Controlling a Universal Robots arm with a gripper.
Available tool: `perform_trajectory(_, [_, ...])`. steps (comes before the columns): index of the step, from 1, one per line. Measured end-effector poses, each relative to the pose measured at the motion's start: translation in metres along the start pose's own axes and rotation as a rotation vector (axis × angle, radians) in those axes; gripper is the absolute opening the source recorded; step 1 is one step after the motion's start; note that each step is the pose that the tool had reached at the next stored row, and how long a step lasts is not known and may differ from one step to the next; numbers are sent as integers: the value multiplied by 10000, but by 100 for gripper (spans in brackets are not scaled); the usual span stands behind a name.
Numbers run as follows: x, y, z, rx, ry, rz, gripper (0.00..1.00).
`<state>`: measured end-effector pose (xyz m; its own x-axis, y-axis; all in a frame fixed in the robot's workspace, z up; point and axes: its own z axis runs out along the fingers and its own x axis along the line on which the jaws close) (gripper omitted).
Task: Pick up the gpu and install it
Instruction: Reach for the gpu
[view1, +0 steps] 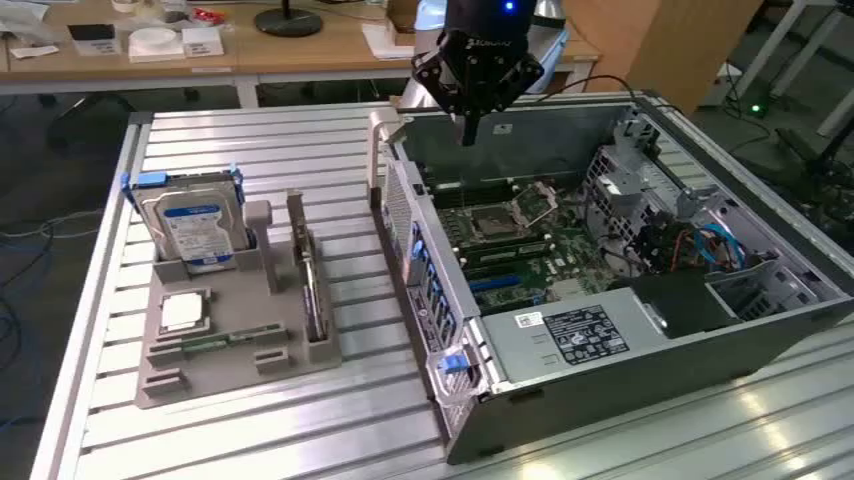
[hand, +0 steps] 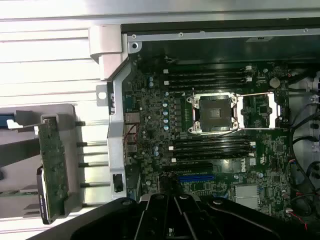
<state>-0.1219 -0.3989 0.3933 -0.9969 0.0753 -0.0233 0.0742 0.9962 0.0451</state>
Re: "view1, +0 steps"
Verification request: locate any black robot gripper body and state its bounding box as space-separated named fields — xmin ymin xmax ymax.
xmin=439 ymin=0 xmax=539 ymax=115

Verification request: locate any graphics card with metal bracket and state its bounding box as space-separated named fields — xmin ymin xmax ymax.
xmin=286 ymin=189 xmax=332 ymax=347

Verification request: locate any white paper booklet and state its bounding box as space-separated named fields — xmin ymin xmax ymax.
xmin=360 ymin=21 xmax=419 ymax=62

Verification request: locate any brown cardboard box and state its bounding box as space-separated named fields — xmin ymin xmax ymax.
xmin=386 ymin=0 xmax=420 ymax=34

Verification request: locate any grey card retention latch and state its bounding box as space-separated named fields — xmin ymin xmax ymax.
xmin=367 ymin=110 xmax=406 ymax=197

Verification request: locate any wooden desk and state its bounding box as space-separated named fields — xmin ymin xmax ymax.
xmin=0 ymin=0 xmax=602 ymax=109

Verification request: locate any wooden cabinet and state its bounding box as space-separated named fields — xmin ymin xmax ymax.
xmin=564 ymin=0 xmax=766 ymax=117

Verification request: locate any black lamp base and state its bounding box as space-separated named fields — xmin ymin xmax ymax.
xmin=252 ymin=0 xmax=326 ymax=39

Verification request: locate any metal socket cover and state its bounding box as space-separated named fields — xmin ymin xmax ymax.
xmin=511 ymin=180 xmax=560 ymax=227

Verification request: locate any perforated metal disk bay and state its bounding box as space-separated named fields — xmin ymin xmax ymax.
xmin=578 ymin=144 xmax=726 ymax=261

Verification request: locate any CPU socket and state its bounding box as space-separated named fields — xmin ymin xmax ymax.
xmin=468 ymin=203 xmax=520 ymax=237

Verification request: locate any black RAM slot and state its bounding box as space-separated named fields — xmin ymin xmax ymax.
xmin=463 ymin=253 xmax=551 ymax=268
xmin=456 ymin=238 xmax=546 ymax=251
xmin=460 ymin=248 xmax=550 ymax=262
xmin=459 ymin=243 xmax=547 ymax=256

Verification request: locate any plain white box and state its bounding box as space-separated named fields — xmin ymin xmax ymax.
xmin=180 ymin=26 xmax=225 ymax=59

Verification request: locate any red small item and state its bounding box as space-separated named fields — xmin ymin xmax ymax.
xmin=191 ymin=6 xmax=232 ymax=27

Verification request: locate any green motherboard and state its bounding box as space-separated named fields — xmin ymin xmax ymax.
xmin=426 ymin=174 xmax=642 ymax=309

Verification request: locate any black expansion slot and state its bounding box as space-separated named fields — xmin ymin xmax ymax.
xmin=466 ymin=268 xmax=524 ymax=282

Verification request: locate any white box with round tape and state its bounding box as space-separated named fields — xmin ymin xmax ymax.
xmin=127 ymin=27 xmax=188 ymax=64

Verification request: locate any blue expansion slot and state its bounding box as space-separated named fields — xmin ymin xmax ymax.
xmin=467 ymin=278 xmax=522 ymax=295

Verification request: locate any silver chipset heatsink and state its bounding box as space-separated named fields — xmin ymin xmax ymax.
xmin=548 ymin=276 xmax=590 ymax=297

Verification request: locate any black metal stand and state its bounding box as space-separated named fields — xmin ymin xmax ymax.
xmin=774 ymin=126 xmax=854 ymax=177

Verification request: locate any hard disk with blue carrier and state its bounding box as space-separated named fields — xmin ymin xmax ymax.
xmin=119 ymin=169 xmax=259 ymax=277

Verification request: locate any white box with black top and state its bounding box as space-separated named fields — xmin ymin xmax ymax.
xmin=65 ymin=23 xmax=125 ymax=58

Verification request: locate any grey power supply unit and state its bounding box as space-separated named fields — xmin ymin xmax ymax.
xmin=478 ymin=287 xmax=670 ymax=397

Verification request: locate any small metal disk bay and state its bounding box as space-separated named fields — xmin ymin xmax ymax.
xmin=704 ymin=252 xmax=835 ymax=321

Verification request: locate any white paper label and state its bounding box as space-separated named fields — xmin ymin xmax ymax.
xmin=8 ymin=44 xmax=63 ymax=61

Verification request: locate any silver CPU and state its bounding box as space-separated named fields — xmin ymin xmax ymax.
xmin=157 ymin=294 xmax=205 ymax=334

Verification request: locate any green RAM stick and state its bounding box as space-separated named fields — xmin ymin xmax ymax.
xmin=177 ymin=324 xmax=281 ymax=352

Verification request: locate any clear plastic bag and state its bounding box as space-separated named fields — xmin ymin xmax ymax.
xmin=0 ymin=0 xmax=63 ymax=45

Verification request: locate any grey parts rack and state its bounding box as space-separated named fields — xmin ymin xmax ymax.
xmin=132 ymin=189 xmax=343 ymax=412

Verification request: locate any open grey PC case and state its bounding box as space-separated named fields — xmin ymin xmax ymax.
xmin=368 ymin=89 xmax=854 ymax=466

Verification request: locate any black power cable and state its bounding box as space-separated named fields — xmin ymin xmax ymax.
xmin=532 ymin=73 xmax=646 ymax=104

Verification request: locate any black wire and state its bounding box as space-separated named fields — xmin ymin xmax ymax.
xmin=596 ymin=219 xmax=675 ymax=279

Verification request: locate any white table frame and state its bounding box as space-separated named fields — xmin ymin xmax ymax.
xmin=725 ymin=0 xmax=854 ymax=137

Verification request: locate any orange wire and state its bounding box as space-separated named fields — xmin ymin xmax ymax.
xmin=670 ymin=224 xmax=699 ymax=274

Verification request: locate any blue wire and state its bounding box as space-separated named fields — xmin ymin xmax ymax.
xmin=694 ymin=223 xmax=747 ymax=269

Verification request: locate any grey floor cable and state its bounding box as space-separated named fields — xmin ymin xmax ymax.
xmin=0 ymin=208 xmax=105 ymax=242

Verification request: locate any blue floor cable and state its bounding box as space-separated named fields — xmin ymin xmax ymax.
xmin=0 ymin=234 xmax=55 ymax=434

